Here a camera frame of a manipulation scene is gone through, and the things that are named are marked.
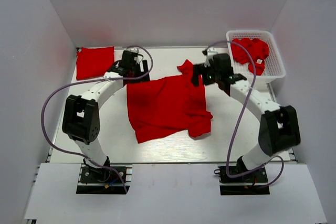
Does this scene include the white front cover board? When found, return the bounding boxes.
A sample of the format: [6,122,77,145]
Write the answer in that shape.
[25,163,326,223]

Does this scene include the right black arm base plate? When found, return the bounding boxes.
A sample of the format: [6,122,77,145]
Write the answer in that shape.
[214,166,270,196]

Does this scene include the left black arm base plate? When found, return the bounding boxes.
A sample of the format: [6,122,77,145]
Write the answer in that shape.
[76,165,132,195]

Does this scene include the red shirts pile in basket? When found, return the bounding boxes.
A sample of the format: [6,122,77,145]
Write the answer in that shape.
[231,38,269,76]

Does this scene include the white plastic basket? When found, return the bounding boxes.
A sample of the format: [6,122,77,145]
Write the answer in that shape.
[226,30,286,86]

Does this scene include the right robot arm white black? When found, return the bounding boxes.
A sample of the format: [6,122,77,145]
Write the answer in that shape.
[191,54,301,182]

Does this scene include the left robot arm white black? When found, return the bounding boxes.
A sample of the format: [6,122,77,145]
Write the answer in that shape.
[62,48,150,182]

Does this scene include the red t shirt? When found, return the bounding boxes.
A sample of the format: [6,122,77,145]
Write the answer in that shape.
[127,60,213,143]
[76,47,114,80]

